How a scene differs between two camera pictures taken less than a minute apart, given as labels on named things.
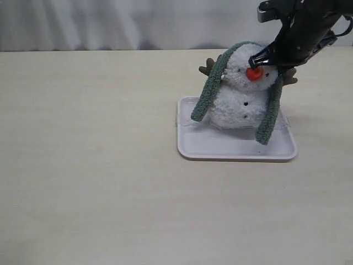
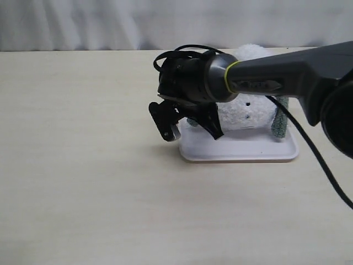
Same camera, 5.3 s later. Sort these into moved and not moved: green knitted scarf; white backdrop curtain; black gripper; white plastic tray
Moved: black gripper; green knitted scarf
Not moved: white backdrop curtain; white plastic tray
